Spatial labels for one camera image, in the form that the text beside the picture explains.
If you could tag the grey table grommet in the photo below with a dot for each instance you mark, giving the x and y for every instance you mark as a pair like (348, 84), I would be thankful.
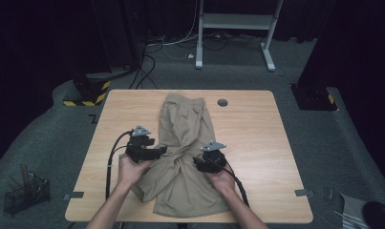
(222, 102)

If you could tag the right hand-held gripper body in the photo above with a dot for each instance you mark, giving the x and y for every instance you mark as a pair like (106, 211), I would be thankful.
(216, 162)

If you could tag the grey striped sheet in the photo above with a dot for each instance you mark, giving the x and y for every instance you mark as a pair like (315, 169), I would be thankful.
(352, 210)

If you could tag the person's left hand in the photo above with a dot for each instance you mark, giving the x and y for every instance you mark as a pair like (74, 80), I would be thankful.
(131, 173)

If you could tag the grey tape strip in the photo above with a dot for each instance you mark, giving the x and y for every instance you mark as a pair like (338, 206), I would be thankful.
(304, 192)
(74, 195)

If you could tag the black yellow striped stand base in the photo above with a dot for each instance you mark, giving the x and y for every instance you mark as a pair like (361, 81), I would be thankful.
(91, 93)

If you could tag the person's right hand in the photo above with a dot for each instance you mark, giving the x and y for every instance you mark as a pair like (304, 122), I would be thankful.
(224, 181)

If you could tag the white metal stand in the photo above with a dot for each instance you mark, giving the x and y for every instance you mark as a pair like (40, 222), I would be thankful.
(236, 21)

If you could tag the black floor tape mark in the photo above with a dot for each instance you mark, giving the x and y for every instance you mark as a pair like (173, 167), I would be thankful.
(93, 119)

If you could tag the black round object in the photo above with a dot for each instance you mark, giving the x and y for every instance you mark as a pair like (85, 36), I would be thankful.
(379, 216)

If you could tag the beige shorts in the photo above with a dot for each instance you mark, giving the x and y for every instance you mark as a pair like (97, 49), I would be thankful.
(183, 127)

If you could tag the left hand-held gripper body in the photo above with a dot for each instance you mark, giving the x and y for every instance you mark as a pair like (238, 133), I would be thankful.
(137, 149)

